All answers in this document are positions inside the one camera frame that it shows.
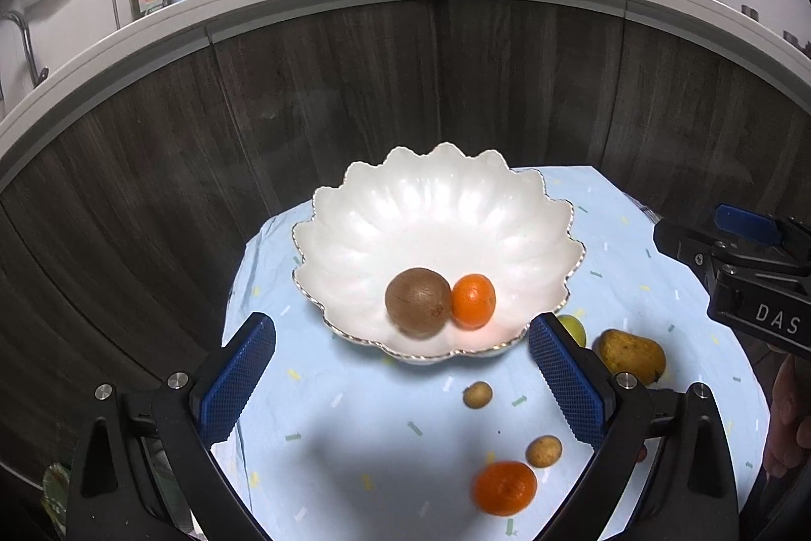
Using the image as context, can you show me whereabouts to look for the light blue tablecloth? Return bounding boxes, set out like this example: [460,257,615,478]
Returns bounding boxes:
[222,166,780,541]

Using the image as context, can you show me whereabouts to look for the orange tangerine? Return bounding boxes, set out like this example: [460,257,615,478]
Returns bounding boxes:
[474,460,538,515]
[450,273,496,330]

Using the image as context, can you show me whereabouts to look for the metal faucet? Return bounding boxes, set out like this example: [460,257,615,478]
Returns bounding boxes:
[0,9,48,89]

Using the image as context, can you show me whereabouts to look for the green round plum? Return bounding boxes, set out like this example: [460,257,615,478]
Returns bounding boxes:
[556,314,587,348]

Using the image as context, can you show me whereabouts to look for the person's right hand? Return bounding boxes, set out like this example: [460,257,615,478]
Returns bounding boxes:
[769,354,811,479]

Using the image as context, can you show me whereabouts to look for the green plastic bag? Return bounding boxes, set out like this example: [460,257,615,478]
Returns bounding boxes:
[41,461,72,517]

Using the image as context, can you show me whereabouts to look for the brown kiwi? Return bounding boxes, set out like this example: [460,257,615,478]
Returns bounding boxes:
[385,266,454,336]

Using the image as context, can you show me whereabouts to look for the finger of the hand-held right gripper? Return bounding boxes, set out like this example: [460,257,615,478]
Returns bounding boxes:
[654,221,793,276]
[716,205,811,257]

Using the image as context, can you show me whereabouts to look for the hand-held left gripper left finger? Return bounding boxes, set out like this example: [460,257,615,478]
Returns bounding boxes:
[65,311,280,541]

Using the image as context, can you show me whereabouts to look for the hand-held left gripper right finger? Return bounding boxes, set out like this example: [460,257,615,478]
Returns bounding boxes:
[528,313,742,541]

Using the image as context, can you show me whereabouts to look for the yellow mango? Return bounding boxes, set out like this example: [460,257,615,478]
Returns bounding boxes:
[592,329,668,385]

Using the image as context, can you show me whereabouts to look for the white scalloped bowl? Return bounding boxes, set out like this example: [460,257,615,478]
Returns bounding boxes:
[291,141,585,366]

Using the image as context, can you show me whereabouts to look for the tan longan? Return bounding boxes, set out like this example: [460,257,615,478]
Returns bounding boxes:
[462,380,494,410]
[526,435,564,469]

